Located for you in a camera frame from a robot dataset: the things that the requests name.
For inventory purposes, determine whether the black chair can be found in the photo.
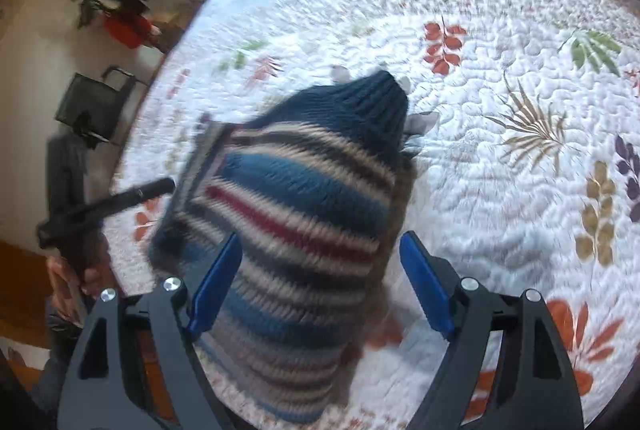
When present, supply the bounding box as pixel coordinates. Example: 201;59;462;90
54;65;147;147

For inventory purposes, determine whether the red hanging garment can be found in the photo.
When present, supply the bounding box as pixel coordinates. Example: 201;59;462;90
104;12;155;50

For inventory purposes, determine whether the striped knit sweater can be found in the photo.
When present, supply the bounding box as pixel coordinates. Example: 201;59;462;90
147;70;416;426

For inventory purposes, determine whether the person's left forearm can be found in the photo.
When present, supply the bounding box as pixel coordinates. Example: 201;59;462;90
30;303;88;416

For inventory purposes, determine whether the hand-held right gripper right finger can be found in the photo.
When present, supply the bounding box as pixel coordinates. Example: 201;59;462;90
399;231;586;430

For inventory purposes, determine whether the floral quilted bedspread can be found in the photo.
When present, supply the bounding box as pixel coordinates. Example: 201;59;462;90
107;0;640;430

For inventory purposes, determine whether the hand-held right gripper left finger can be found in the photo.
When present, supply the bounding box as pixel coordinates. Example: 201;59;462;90
57;233;244;430

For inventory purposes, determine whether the person's left hand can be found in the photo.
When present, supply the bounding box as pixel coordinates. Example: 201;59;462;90
46;235;119;327

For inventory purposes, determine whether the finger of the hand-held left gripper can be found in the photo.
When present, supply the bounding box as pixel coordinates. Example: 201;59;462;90
171;119;237;217

